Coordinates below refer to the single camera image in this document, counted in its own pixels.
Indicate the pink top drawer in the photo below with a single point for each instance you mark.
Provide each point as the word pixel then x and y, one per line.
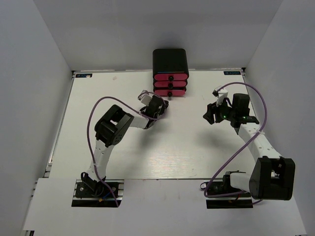
pixel 171 76

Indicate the black drawer cabinet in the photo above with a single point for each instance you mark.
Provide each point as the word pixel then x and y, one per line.
pixel 169 60

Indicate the pink drawer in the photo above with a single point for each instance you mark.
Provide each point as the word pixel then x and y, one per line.
pixel 170 84
pixel 171 76
pixel 177 92

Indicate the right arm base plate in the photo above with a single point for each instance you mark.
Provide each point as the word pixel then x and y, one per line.
pixel 237 201

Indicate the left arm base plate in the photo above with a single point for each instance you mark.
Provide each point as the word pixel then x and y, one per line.
pixel 83 196

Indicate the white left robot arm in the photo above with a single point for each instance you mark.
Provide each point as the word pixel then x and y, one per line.
pixel 109 131

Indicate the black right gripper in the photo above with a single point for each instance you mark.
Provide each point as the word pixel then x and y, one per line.
pixel 212 109

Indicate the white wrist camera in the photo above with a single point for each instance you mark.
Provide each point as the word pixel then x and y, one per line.
pixel 145 97
pixel 220 93

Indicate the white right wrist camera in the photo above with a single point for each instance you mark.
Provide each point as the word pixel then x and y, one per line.
pixel 220 93

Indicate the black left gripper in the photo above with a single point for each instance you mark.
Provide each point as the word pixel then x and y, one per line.
pixel 164 105

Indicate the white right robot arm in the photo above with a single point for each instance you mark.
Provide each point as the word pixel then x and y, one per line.
pixel 272 177

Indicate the pink bottom drawer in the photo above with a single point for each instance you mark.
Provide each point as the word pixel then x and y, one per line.
pixel 177 92

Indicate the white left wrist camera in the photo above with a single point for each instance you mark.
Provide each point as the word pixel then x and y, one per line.
pixel 145 97

